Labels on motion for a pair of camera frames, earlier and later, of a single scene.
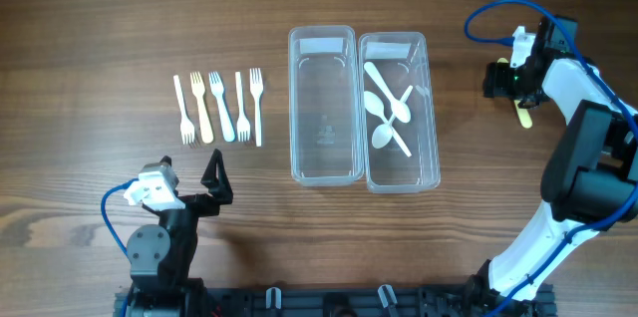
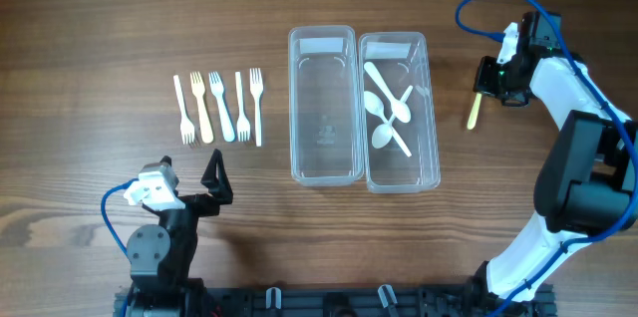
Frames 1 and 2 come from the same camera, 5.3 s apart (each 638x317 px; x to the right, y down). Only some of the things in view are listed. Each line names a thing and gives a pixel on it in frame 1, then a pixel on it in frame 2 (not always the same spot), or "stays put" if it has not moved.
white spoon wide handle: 400,109 stays put
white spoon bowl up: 374,104 stays put
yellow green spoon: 523,117 -> 472,122
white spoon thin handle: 383,135 stays put
